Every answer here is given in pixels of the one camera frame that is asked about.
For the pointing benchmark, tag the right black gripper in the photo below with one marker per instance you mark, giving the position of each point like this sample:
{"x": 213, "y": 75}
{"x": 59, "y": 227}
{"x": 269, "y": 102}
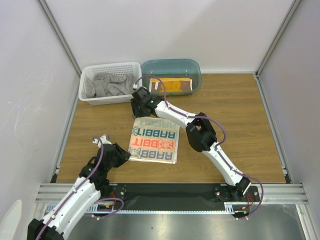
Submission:
{"x": 135, "y": 107}

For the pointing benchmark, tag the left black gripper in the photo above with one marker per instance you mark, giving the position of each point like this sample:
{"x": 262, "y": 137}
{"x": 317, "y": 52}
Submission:
{"x": 123, "y": 155}

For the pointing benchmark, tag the orange white lettered towel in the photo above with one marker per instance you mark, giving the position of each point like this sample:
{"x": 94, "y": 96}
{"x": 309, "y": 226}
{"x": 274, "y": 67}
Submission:
{"x": 154, "y": 140}

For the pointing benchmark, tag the yellow brown bear towel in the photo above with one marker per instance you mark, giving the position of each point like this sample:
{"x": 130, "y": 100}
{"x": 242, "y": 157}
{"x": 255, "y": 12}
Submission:
{"x": 172, "y": 84}

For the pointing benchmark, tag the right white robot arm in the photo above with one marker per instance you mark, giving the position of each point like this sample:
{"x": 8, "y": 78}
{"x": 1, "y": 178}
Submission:
{"x": 200, "y": 134}

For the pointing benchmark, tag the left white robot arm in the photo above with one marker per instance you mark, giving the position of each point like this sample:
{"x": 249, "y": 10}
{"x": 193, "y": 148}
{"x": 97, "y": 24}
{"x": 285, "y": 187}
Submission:
{"x": 91, "y": 187}

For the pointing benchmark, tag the white plastic basket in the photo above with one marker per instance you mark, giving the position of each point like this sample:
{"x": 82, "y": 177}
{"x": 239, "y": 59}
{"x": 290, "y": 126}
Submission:
{"x": 117, "y": 69}

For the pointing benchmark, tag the grey folded towel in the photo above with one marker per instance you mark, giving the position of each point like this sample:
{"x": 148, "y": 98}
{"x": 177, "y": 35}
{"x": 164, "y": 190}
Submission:
{"x": 110, "y": 85}

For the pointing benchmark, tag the teal plastic tub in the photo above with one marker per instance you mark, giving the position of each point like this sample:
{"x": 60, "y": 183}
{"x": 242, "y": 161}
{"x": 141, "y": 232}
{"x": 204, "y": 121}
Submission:
{"x": 172, "y": 68}

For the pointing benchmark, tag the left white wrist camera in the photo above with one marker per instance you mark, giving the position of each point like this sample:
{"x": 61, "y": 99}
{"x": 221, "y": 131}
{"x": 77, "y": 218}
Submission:
{"x": 102, "y": 140}

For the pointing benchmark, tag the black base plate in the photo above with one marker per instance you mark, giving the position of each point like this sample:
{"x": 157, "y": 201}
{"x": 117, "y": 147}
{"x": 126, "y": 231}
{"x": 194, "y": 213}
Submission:
{"x": 178, "y": 196}

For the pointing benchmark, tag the aluminium frame rail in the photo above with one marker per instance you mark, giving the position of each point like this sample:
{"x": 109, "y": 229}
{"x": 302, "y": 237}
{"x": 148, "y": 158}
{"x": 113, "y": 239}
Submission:
{"x": 270, "y": 195}

